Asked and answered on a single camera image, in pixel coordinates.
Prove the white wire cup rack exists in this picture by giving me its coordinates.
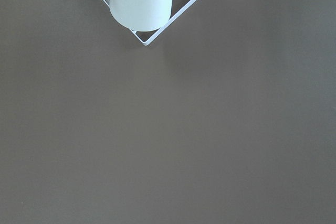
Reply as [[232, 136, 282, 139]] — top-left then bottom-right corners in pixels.
[[85, 0, 228, 46]]

